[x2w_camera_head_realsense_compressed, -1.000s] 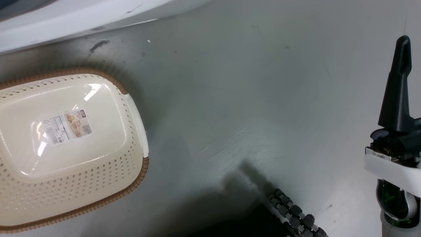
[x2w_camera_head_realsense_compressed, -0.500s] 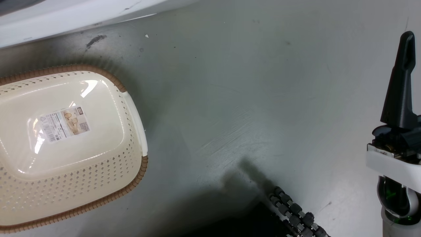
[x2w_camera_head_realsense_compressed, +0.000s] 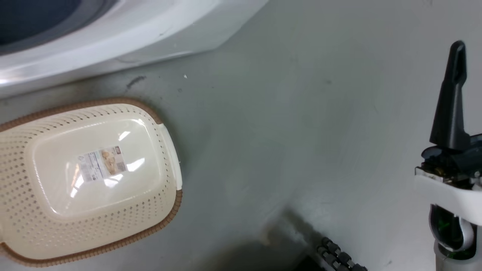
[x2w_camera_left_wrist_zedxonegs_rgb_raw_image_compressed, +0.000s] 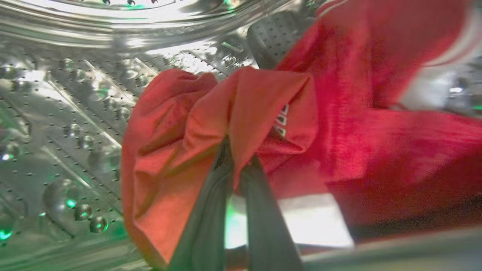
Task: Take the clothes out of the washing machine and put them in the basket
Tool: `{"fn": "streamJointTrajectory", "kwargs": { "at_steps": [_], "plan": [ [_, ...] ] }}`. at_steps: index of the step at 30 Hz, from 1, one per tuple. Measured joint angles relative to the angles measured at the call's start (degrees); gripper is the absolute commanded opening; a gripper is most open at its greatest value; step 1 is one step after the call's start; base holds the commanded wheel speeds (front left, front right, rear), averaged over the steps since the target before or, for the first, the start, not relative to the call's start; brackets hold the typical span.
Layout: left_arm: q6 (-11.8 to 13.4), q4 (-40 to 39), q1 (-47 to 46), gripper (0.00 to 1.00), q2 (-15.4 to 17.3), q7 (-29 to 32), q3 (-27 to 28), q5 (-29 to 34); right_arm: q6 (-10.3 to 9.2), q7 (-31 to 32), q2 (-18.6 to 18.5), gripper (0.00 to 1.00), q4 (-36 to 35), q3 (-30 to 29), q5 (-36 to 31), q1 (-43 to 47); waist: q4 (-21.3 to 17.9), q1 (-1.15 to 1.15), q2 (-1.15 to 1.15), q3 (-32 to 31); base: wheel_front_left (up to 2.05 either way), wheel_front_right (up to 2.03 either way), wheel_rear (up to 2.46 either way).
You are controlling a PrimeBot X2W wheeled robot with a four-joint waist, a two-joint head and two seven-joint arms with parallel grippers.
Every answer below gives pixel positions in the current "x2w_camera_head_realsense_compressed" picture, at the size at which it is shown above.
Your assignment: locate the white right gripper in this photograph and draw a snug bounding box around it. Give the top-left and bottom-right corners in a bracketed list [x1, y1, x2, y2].
[414, 40, 482, 226]

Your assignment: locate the white washing machine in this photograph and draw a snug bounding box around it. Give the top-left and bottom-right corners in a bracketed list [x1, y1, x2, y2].
[0, 0, 269, 99]

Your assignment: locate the cream perforated laundry basket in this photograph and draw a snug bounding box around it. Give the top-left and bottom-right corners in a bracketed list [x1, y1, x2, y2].
[0, 97, 183, 268]

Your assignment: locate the paper product label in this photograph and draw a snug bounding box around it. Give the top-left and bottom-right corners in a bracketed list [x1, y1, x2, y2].
[77, 146, 128, 183]

